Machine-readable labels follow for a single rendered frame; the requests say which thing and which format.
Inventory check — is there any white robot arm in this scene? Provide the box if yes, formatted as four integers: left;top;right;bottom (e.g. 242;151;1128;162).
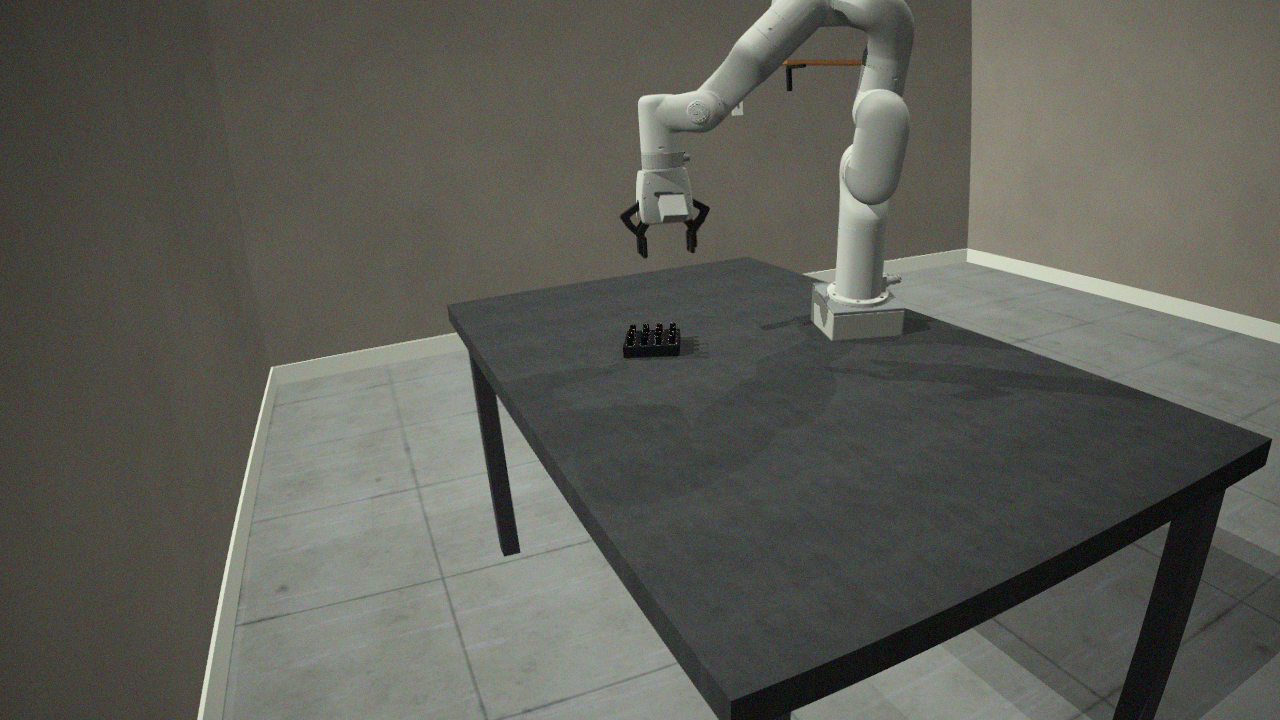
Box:
637;0;915;307

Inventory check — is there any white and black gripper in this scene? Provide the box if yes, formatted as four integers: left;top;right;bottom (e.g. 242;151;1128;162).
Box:
620;167;710;258

